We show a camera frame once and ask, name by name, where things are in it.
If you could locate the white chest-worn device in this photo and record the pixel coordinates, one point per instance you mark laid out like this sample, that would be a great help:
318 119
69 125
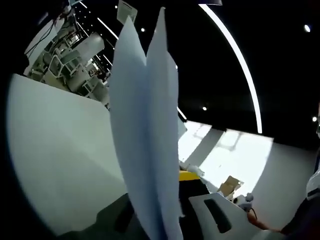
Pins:
314 186

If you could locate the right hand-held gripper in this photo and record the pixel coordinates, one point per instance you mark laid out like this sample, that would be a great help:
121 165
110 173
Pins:
245 201

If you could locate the ceiling air conditioner vent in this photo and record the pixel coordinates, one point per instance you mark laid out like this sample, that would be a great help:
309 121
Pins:
127 11

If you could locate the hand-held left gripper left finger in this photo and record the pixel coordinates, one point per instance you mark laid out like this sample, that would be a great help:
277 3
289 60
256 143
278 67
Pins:
110 220

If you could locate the white mesh office chair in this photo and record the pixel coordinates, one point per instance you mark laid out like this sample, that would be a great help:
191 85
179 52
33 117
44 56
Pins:
67 63

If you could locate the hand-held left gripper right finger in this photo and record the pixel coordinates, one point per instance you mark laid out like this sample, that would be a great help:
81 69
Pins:
200 222

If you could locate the large whiteboard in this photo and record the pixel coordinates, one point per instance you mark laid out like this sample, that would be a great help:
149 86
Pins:
182 125

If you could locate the white table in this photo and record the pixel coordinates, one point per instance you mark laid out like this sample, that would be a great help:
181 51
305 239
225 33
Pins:
62 150

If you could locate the white pillar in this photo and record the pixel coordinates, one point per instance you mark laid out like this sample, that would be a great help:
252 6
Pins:
90 48

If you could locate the cardboard box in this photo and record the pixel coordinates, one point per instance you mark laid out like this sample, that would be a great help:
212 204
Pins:
230 186

